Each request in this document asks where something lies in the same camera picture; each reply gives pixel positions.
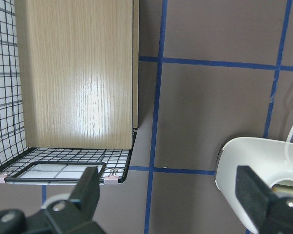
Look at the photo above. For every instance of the white two-slot toaster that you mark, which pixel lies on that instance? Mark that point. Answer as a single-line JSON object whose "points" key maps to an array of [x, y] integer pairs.
{"points": [[271, 160]]}

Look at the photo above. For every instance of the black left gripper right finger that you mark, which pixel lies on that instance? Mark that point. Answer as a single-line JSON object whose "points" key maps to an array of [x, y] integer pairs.
{"points": [[269, 212]]}

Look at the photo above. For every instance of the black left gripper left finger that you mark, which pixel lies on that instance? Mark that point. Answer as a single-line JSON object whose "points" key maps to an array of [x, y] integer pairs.
{"points": [[73, 215]]}

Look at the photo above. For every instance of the wire grid wooden shelf box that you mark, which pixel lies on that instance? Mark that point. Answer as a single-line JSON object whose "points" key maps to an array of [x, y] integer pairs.
{"points": [[68, 89]]}

